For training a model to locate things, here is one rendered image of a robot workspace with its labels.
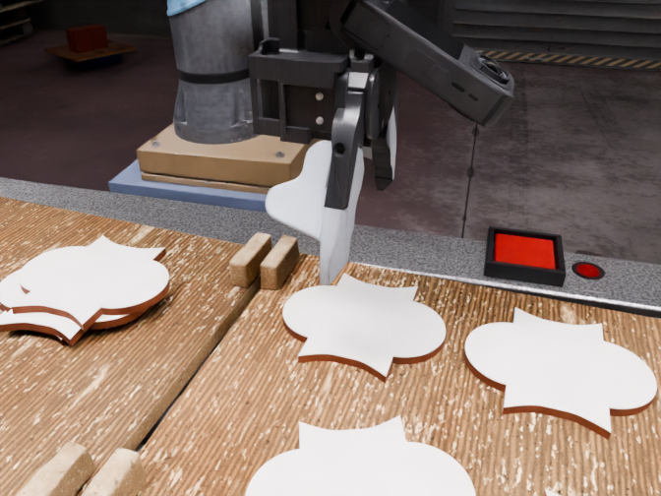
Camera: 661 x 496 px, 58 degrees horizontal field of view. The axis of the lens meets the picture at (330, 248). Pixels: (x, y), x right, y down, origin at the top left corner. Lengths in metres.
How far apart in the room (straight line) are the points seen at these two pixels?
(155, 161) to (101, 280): 0.39
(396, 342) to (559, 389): 0.12
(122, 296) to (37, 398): 0.10
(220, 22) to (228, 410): 0.58
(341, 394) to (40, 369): 0.23
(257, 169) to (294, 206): 0.46
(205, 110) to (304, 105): 0.52
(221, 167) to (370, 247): 0.30
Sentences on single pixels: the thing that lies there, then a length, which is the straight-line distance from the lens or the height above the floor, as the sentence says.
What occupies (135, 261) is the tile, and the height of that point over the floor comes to 0.96.
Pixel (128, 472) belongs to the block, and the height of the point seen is 0.96.
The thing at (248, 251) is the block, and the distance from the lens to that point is 0.56.
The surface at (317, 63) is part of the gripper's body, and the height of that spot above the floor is 1.16.
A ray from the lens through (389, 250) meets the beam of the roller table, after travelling 0.64.
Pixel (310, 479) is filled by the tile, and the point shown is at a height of 0.94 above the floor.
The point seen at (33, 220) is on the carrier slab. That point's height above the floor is 0.94.
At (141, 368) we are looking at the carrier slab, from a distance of 0.49.
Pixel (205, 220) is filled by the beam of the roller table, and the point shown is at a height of 0.91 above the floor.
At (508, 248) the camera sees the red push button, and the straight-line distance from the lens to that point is 0.64.
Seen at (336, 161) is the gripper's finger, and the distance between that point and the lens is 0.36.
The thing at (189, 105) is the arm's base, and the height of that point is 0.97.
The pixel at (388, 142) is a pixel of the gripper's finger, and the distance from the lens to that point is 0.46.
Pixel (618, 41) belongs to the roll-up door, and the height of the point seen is 0.20.
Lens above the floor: 1.26
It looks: 32 degrees down
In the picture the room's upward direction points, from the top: straight up
